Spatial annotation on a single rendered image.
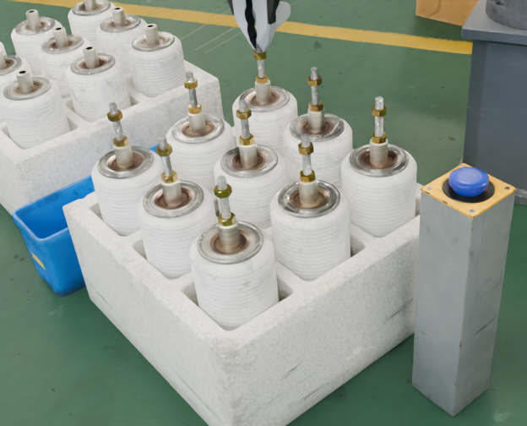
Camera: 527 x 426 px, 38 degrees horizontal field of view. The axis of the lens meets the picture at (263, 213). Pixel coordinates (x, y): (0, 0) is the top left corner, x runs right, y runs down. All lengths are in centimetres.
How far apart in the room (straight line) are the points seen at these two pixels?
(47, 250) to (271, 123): 38
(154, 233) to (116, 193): 10
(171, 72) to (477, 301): 71
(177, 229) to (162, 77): 49
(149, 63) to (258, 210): 45
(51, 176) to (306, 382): 56
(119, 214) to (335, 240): 30
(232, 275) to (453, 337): 27
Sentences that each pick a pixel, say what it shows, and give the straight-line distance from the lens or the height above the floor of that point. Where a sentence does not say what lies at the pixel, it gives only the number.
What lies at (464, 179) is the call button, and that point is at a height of 33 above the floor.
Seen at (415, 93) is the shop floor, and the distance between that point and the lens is 167.
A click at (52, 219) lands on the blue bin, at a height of 8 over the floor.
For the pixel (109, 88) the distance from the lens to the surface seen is 130.
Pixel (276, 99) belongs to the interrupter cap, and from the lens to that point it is 113.
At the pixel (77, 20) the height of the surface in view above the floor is 24.
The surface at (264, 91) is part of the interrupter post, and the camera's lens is 112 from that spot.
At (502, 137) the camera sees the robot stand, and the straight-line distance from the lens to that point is 130.
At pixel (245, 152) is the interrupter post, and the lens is 97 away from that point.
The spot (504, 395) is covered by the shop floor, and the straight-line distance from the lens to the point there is 104.
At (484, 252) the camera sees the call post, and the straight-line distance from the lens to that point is 84.
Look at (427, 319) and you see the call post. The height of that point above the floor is 14.
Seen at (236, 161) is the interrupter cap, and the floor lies 25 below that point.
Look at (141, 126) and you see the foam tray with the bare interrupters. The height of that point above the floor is 15.
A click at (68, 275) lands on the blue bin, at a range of 121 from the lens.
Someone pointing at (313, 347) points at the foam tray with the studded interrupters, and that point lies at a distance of 93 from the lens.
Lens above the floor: 79
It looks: 37 degrees down
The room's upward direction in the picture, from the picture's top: 6 degrees counter-clockwise
